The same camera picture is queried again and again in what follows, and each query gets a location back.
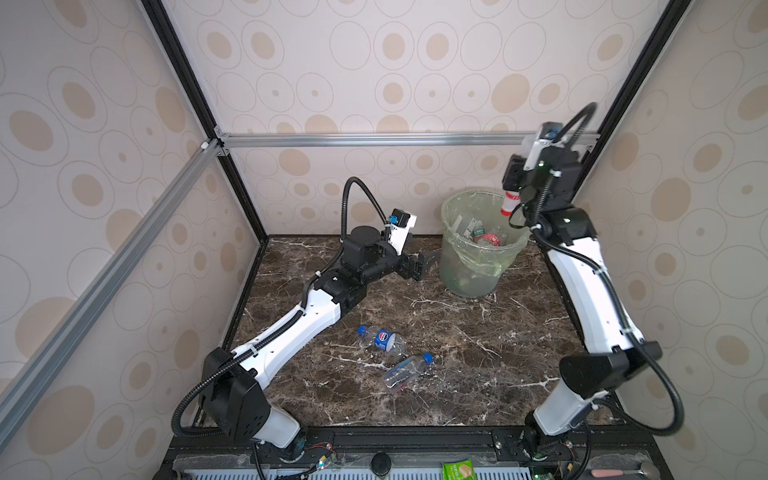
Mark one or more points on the blue cap round-label bottle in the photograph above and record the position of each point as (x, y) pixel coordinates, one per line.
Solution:
(382, 339)

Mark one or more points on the pink handled tool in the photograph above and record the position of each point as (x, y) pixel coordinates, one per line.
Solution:
(646, 470)

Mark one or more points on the green snack packet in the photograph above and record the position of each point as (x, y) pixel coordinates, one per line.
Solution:
(459, 470)

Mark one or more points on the red white label bottle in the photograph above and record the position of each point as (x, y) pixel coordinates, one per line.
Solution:
(468, 227)

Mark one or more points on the crushed blue cap bottle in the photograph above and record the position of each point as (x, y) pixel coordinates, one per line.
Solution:
(407, 370)

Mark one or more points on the red cap bottle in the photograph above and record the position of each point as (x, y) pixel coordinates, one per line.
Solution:
(510, 204)

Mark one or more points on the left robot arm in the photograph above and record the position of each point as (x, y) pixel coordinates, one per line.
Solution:
(230, 400)

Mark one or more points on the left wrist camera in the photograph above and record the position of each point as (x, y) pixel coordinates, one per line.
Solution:
(398, 228)

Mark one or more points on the left diagonal aluminium rail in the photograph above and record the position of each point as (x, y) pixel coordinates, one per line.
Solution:
(39, 372)

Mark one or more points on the horizontal aluminium rail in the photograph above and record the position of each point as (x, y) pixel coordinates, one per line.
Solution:
(366, 140)

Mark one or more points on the black round knob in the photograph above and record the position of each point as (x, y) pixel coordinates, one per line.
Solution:
(380, 465)

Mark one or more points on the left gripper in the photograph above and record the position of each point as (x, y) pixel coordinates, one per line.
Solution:
(417, 272)

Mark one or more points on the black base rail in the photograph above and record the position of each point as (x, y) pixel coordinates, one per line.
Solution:
(417, 452)

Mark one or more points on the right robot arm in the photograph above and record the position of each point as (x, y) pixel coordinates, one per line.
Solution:
(539, 188)

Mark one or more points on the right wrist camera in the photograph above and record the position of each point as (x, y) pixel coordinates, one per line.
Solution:
(534, 144)

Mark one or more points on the green lined mesh waste bin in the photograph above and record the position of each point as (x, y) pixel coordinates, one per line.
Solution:
(470, 270)

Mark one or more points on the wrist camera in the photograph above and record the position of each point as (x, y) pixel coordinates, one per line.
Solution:
(534, 144)
(398, 228)

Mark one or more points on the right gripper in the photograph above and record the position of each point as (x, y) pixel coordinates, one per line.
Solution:
(515, 173)

